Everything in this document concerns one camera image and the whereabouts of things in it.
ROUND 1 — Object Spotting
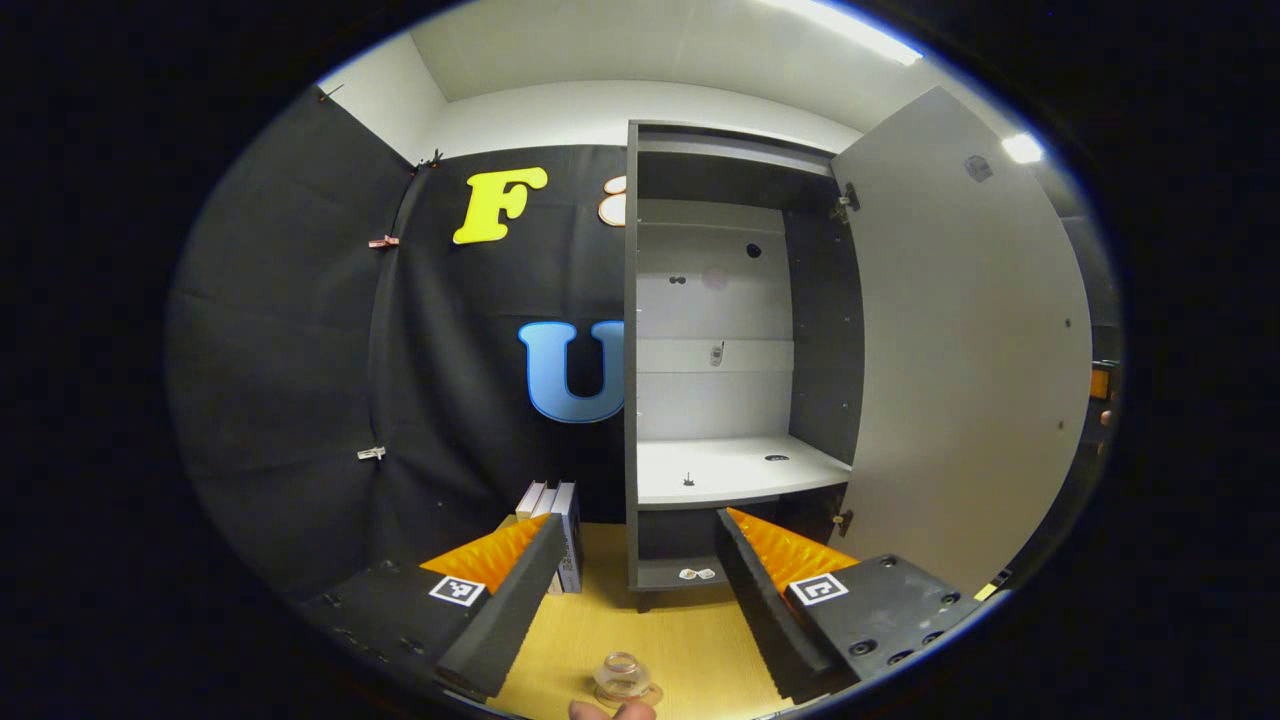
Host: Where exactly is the grey cabinet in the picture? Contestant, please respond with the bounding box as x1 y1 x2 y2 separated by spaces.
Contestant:
625 120 866 613

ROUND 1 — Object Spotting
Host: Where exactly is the beige cabinet door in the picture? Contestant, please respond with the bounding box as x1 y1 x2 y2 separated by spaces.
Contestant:
830 85 1093 599

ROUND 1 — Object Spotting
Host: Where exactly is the clear glass bottle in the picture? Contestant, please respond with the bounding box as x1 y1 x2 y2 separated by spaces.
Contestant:
597 652 651 701

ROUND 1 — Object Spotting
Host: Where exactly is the long ceiling light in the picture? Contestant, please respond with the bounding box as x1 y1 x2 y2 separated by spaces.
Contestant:
760 0 923 67

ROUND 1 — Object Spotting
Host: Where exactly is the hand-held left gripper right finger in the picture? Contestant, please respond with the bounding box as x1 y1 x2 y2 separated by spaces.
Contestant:
714 506 1001 706

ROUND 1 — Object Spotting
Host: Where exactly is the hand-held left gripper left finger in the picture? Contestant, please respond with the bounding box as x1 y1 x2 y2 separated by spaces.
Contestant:
300 512 568 703

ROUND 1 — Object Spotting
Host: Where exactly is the white cabinet shelf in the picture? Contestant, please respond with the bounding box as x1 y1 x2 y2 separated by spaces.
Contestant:
636 433 853 511

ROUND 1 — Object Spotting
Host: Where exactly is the black backdrop cloth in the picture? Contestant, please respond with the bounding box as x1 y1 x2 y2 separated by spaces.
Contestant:
165 88 1126 601

